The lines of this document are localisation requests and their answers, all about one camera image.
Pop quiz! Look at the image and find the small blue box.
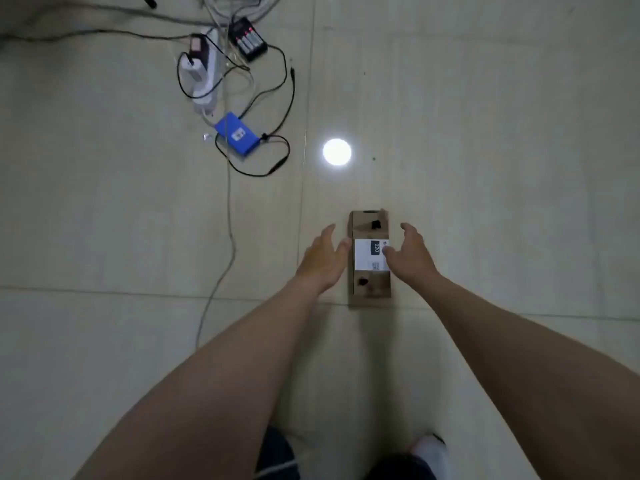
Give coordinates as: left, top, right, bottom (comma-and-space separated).
214, 111, 264, 158

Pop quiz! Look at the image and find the black battery charger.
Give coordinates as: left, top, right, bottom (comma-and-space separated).
228, 17, 270, 64

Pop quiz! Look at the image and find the person's left hand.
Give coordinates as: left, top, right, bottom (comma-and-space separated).
296, 223, 354, 299

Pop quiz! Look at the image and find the person's right forearm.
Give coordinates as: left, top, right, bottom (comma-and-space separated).
420, 273, 640, 480

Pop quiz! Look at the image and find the looped black cable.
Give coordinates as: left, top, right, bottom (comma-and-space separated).
177, 39, 298, 179

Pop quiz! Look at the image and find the long white-labelled cardboard box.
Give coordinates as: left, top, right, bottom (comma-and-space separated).
347, 209, 393, 307

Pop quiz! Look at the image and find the person's right leg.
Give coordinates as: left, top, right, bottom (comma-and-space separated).
364, 451, 437, 480

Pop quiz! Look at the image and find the long black cable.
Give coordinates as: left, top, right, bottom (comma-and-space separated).
0, 0, 201, 48

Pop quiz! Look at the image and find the person's left forearm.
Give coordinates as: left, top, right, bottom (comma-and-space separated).
75, 275, 346, 480

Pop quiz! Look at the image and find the white power strip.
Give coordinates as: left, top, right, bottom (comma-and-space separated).
180, 29, 224, 119

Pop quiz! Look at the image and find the thin grey cable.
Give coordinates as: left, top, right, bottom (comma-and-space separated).
194, 145, 238, 352

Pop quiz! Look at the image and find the person's right hand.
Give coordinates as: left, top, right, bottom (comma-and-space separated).
383, 223, 442, 293

